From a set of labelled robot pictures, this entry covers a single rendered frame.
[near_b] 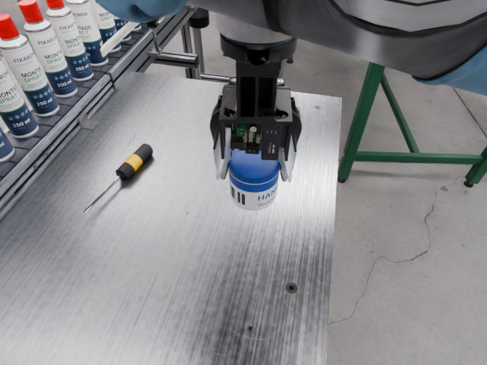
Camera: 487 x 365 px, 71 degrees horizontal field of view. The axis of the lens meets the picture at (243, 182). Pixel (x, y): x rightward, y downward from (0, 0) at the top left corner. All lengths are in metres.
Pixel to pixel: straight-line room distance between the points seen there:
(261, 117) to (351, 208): 1.48
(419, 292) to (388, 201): 0.48
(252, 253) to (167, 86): 0.56
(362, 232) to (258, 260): 1.17
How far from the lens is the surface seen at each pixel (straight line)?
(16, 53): 0.81
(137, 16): 0.19
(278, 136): 0.34
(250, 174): 0.44
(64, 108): 0.89
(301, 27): 0.17
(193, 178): 0.70
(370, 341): 1.48
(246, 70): 0.30
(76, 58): 0.94
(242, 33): 0.30
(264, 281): 0.56
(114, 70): 1.00
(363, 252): 1.65
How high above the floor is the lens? 1.33
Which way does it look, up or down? 47 degrees down
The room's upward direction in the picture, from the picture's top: straight up
